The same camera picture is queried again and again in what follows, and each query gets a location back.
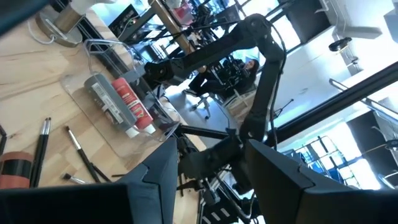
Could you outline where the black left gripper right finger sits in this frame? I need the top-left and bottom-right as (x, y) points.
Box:
(245, 139), (398, 224)

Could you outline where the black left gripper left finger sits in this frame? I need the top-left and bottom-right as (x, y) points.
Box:
(0, 138), (178, 224)

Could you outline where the large red paint bottle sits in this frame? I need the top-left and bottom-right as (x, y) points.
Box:
(111, 77), (156, 135)

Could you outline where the large grey paint bottle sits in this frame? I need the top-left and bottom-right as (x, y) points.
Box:
(83, 73), (141, 139)

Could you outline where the clear plastic bin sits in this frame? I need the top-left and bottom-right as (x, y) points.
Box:
(60, 39), (181, 158)

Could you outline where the small orange paint bottle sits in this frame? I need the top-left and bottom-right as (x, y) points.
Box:
(0, 151), (34, 190)

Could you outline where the office chair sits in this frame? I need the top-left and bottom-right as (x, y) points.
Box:
(190, 90), (240, 121)

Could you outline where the person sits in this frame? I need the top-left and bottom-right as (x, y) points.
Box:
(182, 58), (261, 105)

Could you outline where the white lamp cable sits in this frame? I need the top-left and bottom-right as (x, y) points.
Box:
(27, 20), (56, 46)

